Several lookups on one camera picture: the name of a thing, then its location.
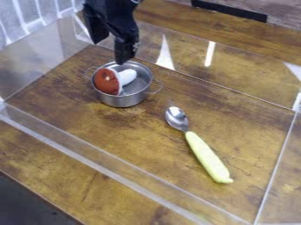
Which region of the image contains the clear acrylic enclosure wall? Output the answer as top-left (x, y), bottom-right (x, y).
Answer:
top-left (0, 102), bottom-right (252, 225)

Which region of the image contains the spoon with yellow handle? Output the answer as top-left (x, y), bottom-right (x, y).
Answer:
top-left (165, 106), bottom-right (233, 184)

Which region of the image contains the red brown toy mushroom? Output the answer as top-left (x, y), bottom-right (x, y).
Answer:
top-left (93, 68), bottom-right (138, 95)

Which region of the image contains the black bar at table edge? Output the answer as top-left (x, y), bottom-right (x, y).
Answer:
top-left (191, 0), bottom-right (268, 23)

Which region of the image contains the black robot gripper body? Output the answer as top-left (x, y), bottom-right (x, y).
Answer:
top-left (84, 0), bottom-right (140, 37)

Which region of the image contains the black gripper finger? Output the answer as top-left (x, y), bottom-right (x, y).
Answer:
top-left (114, 34), bottom-right (141, 65)
top-left (84, 12), bottom-right (110, 44)

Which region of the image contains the small silver metal pot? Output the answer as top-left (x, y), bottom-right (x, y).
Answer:
top-left (84, 61), bottom-right (162, 108)

